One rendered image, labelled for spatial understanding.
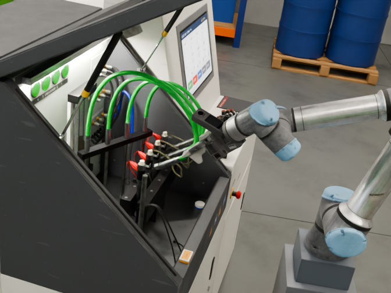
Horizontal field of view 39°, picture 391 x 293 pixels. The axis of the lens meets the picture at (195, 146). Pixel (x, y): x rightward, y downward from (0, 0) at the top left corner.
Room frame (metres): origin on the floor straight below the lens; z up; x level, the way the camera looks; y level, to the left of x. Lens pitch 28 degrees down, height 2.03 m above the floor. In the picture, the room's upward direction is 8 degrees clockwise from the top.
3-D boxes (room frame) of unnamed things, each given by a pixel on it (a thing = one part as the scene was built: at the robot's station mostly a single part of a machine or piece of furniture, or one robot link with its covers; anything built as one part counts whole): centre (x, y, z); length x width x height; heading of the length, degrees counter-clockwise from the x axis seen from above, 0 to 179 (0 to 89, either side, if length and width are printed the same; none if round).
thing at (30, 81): (1.65, 0.43, 1.43); 0.54 x 0.03 x 0.02; 168
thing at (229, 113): (2.28, -0.13, 1.01); 0.23 x 0.11 x 0.06; 168
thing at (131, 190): (1.71, 0.14, 0.91); 0.34 x 0.10 x 0.15; 168
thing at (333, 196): (1.55, -0.50, 1.07); 0.13 x 0.12 x 0.14; 179
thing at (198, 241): (1.54, -0.06, 0.87); 0.62 x 0.04 x 0.16; 168
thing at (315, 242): (1.55, -0.50, 0.95); 0.15 x 0.15 x 0.10
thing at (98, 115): (1.88, 0.38, 1.20); 0.13 x 0.03 x 0.31; 168
